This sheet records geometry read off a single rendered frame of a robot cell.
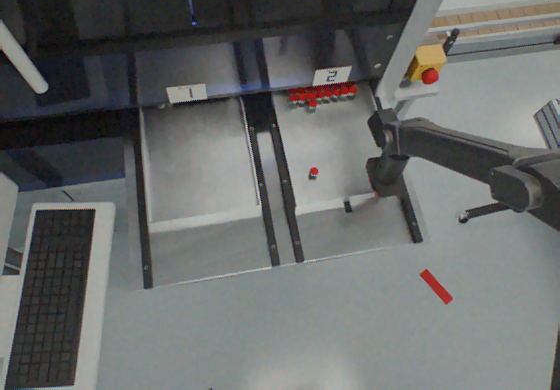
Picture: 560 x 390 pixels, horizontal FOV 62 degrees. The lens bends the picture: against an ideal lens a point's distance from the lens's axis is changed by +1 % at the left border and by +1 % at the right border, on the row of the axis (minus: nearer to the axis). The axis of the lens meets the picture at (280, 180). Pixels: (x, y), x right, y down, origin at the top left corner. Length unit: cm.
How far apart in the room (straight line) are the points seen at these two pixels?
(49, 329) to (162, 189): 39
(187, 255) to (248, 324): 89
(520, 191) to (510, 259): 170
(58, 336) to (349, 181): 75
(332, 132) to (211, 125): 31
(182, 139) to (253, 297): 94
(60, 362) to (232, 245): 44
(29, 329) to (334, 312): 117
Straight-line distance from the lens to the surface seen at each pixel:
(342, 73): 113
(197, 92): 109
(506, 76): 271
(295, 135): 119
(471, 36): 144
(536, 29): 154
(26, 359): 120
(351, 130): 122
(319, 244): 110
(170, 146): 119
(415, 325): 205
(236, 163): 115
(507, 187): 60
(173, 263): 109
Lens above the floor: 193
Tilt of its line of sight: 67 degrees down
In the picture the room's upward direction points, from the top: 9 degrees clockwise
